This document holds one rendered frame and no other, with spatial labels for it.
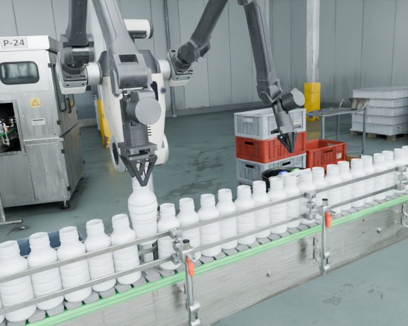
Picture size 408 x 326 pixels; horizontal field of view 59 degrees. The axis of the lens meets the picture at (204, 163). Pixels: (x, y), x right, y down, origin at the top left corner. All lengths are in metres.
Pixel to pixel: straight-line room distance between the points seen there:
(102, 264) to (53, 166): 3.71
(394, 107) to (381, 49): 5.10
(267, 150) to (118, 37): 2.59
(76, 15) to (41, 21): 11.81
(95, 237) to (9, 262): 0.17
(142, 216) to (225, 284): 0.32
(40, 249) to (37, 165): 3.75
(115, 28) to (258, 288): 0.79
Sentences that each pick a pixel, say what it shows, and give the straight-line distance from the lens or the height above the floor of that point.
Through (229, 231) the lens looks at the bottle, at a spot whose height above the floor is 1.06.
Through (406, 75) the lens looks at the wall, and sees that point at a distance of 12.39.
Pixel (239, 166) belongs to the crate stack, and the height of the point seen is 0.58.
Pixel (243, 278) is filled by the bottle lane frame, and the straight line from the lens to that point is 1.06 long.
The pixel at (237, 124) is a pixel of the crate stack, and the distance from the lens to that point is 3.49.
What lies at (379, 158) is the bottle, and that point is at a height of 1.15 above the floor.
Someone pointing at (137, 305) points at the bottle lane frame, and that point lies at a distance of 0.93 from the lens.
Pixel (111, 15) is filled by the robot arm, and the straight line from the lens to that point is 0.90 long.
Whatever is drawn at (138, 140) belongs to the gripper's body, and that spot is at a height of 1.34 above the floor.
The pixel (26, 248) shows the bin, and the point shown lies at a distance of 1.47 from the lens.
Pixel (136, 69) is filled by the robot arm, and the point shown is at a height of 1.50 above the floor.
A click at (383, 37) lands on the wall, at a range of 12.85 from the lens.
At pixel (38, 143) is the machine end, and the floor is 0.83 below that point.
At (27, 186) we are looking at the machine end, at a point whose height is 0.34.
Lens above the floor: 1.48
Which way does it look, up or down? 14 degrees down
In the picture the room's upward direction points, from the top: 4 degrees counter-clockwise
